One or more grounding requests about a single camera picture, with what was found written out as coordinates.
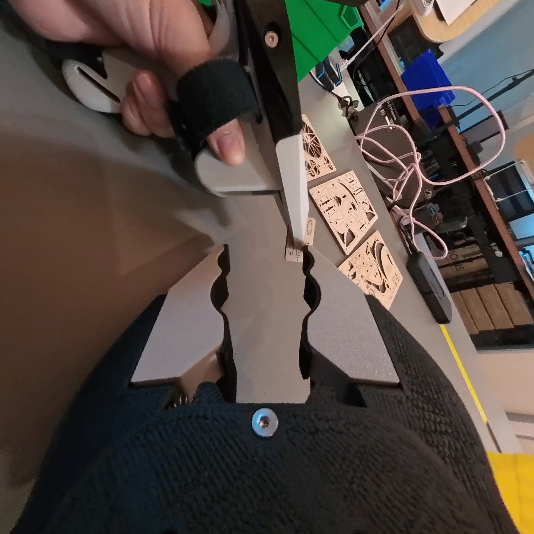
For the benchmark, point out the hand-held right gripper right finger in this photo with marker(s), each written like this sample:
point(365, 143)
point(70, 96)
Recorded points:
point(350, 338)

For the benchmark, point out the printed instruction sheet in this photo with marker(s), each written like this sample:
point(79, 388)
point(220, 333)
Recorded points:
point(454, 8)

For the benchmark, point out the blue storage bin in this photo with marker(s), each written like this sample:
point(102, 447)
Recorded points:
point(425, 83)

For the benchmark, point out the black electronics box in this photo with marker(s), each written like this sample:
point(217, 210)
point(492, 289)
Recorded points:
point(392, 125)

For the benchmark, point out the small black blue device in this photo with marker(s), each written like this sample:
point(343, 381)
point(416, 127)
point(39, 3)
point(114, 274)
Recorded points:
point(327, 73)

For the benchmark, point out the black power brick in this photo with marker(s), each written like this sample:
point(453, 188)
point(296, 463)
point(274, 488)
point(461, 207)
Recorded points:
point(429, 288)

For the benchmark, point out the small oblong wooden part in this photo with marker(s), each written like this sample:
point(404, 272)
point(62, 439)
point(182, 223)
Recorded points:
point(294, 252)

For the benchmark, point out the green storage bin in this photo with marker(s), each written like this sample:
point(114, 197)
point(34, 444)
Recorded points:
point(317, 33)

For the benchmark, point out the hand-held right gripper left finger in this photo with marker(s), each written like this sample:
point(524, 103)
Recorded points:
point(183, 333)

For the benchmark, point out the wooden wheel parts sheet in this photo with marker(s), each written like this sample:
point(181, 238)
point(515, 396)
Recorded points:
point(317, 146)

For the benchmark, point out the wooden sheet with curved cutouts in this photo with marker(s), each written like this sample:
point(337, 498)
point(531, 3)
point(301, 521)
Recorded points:
point(323, 190)

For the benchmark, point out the wooden sheet with round holes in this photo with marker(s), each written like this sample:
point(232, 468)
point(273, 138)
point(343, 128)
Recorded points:
point(354, 260)

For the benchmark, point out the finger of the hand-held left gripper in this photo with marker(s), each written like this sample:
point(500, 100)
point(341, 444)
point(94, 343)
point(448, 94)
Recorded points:
point(294, 183)

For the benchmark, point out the person's left hand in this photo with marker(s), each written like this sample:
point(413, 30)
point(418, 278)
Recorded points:
point(146, 29)

